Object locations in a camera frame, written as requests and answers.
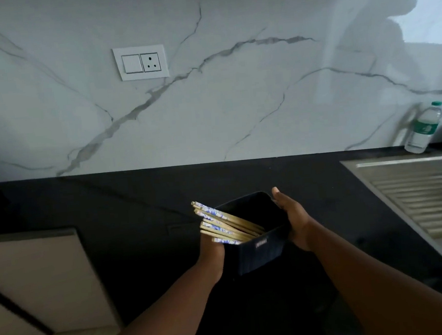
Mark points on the white wall switch socket plate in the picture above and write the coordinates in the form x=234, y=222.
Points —
x=141, y=63

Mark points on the clear plastic water bottle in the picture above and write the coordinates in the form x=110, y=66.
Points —
x=423, y=129

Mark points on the black plastic container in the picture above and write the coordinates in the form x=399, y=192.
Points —
x=260, y=239

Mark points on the steel sink drainboard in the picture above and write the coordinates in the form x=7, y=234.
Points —
x=424, y=197

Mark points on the beige cabinet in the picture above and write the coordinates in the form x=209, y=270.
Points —
x=43, y=300

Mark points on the bunch of blue-patterned wooden chopsticks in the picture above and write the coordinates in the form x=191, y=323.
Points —
x=226, y=223

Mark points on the person's right thumb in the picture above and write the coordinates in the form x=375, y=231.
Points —
x=284, y=203

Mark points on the person's right hand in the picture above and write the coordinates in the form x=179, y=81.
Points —
x=298, y=226

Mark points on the person's left hand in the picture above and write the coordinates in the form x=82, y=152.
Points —
x=212, y=256

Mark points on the person's left forearm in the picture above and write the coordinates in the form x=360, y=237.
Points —
x=168, y=316

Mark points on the person's right forearm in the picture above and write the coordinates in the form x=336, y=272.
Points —
x=382, y=286

